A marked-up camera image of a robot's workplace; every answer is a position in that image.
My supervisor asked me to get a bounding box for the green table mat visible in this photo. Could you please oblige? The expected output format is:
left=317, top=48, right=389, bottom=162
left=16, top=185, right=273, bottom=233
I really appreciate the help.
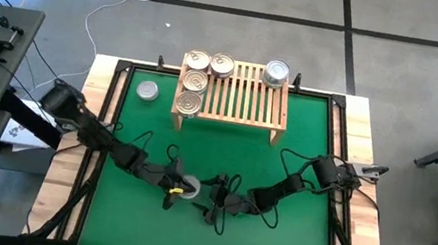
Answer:
left=77, top=62, right=357, bottom=245

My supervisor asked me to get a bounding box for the white printed box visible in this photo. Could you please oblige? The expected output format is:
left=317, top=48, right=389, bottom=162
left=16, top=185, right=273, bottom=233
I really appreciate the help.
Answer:
left=0, top=96, right=65, bottom=159

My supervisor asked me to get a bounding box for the wooden slatted shelf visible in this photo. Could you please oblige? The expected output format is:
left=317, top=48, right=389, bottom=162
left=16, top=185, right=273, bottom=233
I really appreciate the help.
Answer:
left=169, top=50, right=297, bottom=147

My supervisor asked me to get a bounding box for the blue red can gold lid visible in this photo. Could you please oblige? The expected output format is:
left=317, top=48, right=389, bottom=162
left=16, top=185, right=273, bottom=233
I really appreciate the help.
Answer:
left=180, top=68, right=211, bottom=95
left=172, top=89, right=205, bottom=120
left=207, top=51, right=238, bottom=80
left=183, top=47, right=213, bottom=73

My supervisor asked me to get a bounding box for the black desk leg beam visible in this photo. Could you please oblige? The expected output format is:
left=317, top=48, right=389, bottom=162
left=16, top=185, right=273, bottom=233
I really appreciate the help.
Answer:
left=0, top=87, right=70, bottom=151

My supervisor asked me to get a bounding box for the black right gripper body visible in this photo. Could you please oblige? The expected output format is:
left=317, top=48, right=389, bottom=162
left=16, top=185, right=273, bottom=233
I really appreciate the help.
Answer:
left=204, top=172, right=244, bottom=230

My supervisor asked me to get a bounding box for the black desk cable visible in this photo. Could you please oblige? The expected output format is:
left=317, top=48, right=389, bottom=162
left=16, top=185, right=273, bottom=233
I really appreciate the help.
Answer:
left=11, top=36, right=71, bottom=87

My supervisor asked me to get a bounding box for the black table frame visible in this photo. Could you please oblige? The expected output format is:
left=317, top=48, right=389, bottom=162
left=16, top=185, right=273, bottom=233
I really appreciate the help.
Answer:
left=70, top=54, right=367, bottom=245

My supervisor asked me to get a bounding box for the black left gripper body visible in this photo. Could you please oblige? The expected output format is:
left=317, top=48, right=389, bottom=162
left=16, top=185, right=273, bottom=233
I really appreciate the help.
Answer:
left=151, top=154, right=188, bottom=195

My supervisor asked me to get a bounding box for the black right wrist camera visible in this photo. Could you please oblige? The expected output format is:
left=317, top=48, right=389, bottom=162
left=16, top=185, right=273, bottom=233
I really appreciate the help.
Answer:
left=219, top=187, right=243, bottom=214

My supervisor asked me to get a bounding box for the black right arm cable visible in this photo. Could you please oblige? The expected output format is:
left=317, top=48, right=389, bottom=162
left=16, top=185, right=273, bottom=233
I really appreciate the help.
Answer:
left=213, top=138, right=354, bottom=245

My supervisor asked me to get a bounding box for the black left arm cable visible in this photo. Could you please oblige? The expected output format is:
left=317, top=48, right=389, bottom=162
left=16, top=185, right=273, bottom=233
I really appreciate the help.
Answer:
left=108, top=123, right=184, bottom=170

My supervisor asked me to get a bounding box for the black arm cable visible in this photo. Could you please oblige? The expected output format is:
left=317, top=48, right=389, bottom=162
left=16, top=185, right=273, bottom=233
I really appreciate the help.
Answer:
left=108, top=123, right=184, bottom=170
left=213, top=138, right=354, bottom=245

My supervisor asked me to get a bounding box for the white floor cable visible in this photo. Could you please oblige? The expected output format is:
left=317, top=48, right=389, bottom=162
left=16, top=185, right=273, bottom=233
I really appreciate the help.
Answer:
left=27, top=0, right=133, bottom=108

